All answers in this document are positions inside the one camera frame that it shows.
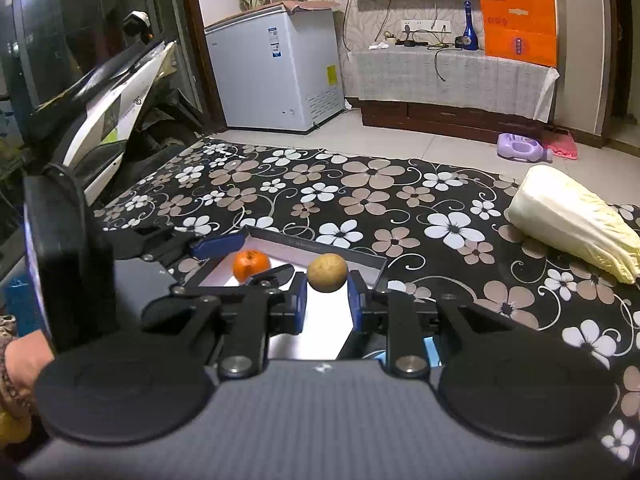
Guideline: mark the large mandarin with stem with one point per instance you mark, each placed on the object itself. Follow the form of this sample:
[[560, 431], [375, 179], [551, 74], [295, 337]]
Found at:
[[247, 265]]

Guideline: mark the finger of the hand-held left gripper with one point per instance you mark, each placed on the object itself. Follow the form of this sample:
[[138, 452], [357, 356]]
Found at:
[[272, 276], [217, 245]]

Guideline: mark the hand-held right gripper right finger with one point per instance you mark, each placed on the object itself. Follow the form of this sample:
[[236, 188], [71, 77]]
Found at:
[[356, 305]]

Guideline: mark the purple plastic toy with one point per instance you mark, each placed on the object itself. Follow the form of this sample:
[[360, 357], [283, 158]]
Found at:
[[522, 147]]

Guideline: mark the black cardboard box white inside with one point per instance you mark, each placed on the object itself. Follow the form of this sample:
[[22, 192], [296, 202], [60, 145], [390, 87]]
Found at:
[[320, 320]]

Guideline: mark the small black round gadget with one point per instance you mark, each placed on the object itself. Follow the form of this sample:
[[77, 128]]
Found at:
[[460, 42]]

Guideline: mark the white wall power strip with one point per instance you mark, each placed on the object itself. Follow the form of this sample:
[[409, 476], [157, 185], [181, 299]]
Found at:
[[425, 25]]

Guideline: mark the white chest freezer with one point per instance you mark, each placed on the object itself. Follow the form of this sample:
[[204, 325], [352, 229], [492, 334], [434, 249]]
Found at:
[[270, 75]]

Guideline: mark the pink slippers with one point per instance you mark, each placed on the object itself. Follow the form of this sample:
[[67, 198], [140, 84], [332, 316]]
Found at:
[[562, 145]]

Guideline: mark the person's left forearm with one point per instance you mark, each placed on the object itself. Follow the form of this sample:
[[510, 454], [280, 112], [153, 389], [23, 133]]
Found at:
[[7, 400]]

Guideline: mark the orange gift box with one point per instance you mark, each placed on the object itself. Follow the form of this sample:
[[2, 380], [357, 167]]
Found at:
[[520, 30]]

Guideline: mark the dark wooden television cabinet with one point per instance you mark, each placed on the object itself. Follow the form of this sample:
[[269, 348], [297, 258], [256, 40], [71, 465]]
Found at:
[[440, 120]]

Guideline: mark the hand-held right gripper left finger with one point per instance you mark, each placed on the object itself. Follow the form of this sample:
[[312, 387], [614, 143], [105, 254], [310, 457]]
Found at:
[[297, 305]]

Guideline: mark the tan kiwi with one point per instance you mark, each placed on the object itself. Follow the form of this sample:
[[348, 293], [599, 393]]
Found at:
[[327, 272]]

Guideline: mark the brown cardboard sheet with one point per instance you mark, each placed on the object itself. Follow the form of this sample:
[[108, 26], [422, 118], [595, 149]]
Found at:
[[310, 6]]

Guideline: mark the white crumpled paper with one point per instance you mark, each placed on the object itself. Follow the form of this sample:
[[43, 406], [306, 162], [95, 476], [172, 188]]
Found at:
[[379, 45]]

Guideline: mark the blue plate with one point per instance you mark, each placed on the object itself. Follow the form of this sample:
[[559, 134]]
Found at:
[[432, 352]]

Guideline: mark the blue glass bottle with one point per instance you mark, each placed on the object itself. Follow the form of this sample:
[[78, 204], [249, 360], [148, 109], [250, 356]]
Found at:
[[470, 37]]

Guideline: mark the white electric scooter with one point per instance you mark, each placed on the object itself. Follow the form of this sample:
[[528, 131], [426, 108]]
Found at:
[[115, 110]]

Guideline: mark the person's left hand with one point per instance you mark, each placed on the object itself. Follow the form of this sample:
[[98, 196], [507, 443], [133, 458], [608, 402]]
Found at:
[[27, 360]]

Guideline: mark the black floral tablecloth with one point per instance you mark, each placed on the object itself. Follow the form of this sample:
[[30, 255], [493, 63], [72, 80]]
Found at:
[[400, 195]]

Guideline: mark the napa cabbage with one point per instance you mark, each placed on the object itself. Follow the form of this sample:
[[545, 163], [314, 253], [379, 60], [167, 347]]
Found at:
[[575, 220]]

